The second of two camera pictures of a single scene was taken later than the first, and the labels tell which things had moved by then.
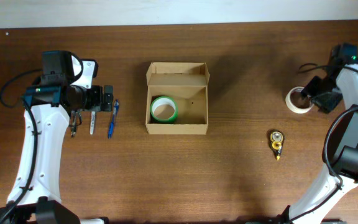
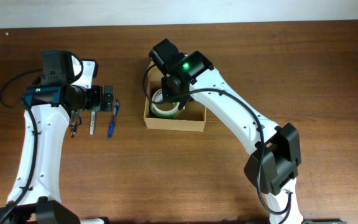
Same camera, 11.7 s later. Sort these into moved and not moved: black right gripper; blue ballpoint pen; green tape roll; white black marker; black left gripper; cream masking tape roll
Moved: green tape roll; black right gripper; cream masking tape roll
Not moved: white black marker; blue ballpoint pen; black left gripper
